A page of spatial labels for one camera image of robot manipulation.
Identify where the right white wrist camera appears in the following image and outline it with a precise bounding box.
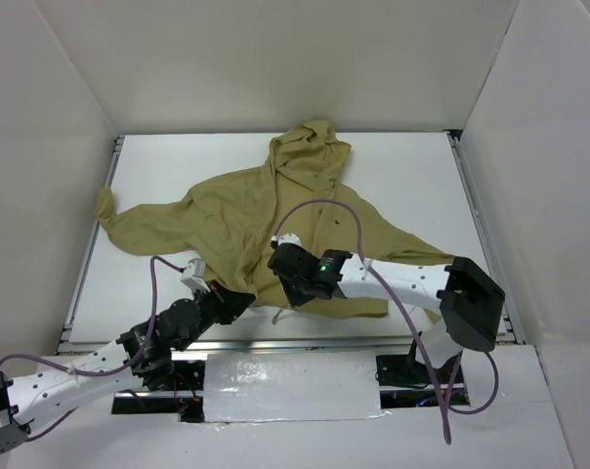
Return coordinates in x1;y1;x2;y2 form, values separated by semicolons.
270;233;302;249

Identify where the aluminium side rail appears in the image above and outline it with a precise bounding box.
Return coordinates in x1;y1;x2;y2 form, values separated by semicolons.
59;135;125;344
444;129;527;345

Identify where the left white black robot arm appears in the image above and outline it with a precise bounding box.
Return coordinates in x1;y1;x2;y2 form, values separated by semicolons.
0;280;255;454

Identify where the right aluminium side rail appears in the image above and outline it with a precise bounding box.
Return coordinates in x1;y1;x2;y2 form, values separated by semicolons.
444;129;527;345

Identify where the tan hooded zip jacket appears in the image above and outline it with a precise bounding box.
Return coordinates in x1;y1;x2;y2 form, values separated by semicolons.
95;120;454;307

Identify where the white foil covered panel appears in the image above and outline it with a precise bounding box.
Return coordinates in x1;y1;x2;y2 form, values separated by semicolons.
203;352;383;423

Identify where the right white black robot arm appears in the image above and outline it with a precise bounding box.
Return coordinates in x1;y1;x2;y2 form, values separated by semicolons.
268;241;505;388

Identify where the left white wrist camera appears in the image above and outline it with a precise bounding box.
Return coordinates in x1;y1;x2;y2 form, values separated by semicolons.
181;258;208;292

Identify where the front aluminium rail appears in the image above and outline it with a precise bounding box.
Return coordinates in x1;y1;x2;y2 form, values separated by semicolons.
55;336;526;356

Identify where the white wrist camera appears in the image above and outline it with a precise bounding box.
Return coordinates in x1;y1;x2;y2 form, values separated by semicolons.
270;233;302;249
181;258;208;292

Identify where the left aluminium side rail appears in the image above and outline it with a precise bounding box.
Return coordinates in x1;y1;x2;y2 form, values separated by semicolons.
59;135;125;344

